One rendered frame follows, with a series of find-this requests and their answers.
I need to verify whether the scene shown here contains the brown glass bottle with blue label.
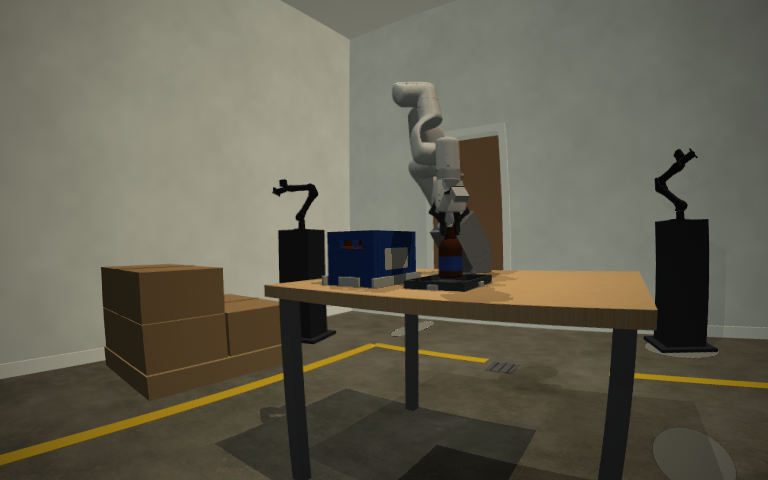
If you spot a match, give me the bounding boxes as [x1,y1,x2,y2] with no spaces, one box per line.
[439,227,462,278]

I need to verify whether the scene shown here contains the blue crate with cross dividers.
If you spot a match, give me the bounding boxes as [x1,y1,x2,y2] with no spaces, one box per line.
[327,230,416,288]

